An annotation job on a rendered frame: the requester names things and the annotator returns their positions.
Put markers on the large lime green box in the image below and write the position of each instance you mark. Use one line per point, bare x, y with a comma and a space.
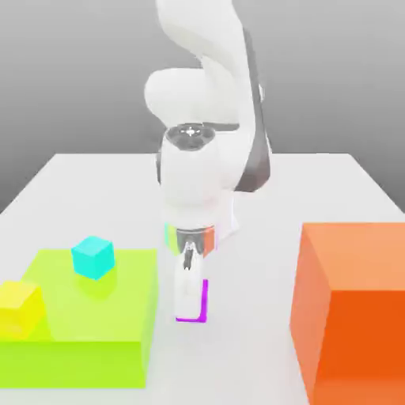
95, 316

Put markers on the small magenta cube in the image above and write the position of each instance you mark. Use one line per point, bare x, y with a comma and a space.
205, 300

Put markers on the small cyan cube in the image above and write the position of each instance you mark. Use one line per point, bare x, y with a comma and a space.
91, 258

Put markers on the small yellow cube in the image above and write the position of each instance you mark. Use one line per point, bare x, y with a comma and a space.
17, 303

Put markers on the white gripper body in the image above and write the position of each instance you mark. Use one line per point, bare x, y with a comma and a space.
189, 294

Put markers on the large orange box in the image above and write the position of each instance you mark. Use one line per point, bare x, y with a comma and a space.
357, 316

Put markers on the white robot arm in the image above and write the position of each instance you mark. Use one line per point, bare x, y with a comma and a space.
196, 177

